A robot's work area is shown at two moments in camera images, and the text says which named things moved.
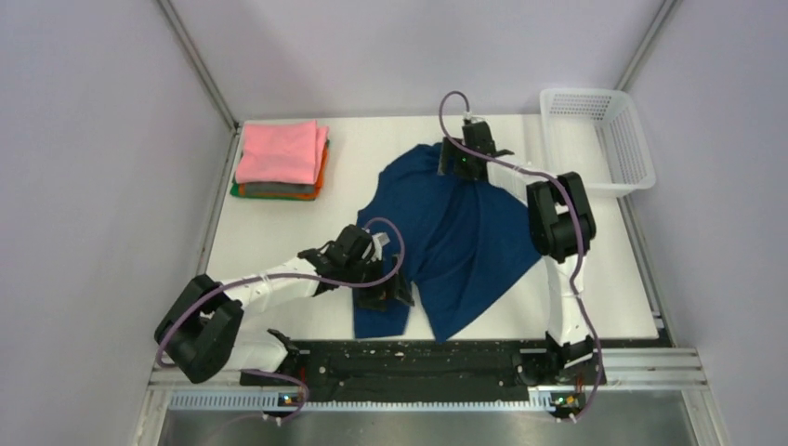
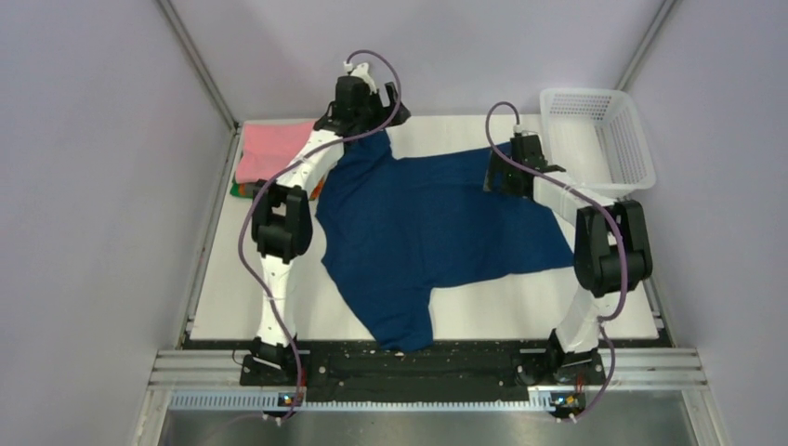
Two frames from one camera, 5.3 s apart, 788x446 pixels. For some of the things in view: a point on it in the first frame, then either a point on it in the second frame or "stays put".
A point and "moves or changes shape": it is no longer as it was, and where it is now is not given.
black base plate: [406, 364] stays put
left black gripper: [372, 295] -> [382, 111]
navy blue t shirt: [465, 241] moves or changes shape
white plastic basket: [597, 136] stays put
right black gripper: [453, 152] -> [495, 166]
